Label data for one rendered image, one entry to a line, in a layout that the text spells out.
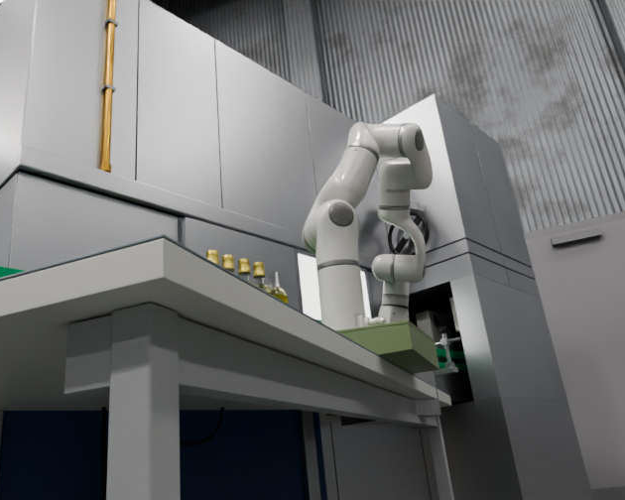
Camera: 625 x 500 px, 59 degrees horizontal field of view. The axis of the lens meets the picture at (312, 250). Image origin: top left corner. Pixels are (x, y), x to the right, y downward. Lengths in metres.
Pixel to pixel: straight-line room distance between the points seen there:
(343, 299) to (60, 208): 0.79
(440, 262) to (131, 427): 2.06
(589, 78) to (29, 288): 5.25
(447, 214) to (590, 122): 2.98
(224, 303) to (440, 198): 2.07
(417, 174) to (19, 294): 1.09
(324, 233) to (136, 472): 0.83
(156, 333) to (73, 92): 1.35
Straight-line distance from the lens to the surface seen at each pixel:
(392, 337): 1.01
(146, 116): 1.85
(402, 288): 1.57
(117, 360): 0.47
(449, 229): 2.43
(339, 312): 1.15
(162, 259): 0.42
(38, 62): 1.76
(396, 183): 1.47
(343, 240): 1.19
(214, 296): 0.47
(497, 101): 5.42
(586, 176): 5.06
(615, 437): 4.56
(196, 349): 0.52
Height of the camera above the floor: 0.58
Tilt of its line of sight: 21 degrees up
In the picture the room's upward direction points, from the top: 6 degrees counter-clockwise
